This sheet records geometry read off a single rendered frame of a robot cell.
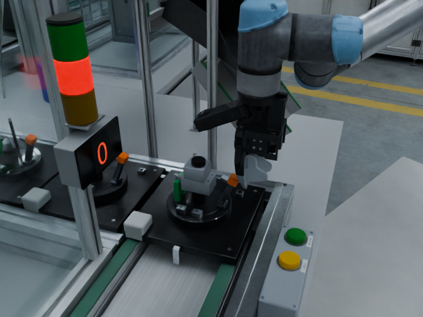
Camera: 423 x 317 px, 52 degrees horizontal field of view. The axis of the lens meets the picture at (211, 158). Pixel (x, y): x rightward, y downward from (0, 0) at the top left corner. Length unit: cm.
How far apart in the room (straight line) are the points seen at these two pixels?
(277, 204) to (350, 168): 199
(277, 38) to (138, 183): 51
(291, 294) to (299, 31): 44
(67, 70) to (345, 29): 41
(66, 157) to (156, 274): 33
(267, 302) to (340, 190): 199
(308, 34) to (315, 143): 77
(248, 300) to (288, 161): 63
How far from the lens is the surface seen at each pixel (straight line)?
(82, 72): 65
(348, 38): 71
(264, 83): 73
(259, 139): 77
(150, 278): 89
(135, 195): 100
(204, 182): 88
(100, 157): 72
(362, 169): 298
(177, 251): 87
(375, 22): 87
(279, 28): 70
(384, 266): 105
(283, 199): 101
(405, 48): 493
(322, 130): 152
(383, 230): 114
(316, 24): 71
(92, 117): 68
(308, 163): 133
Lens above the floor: 157
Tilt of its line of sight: 32 degrees down
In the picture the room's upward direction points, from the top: straight up
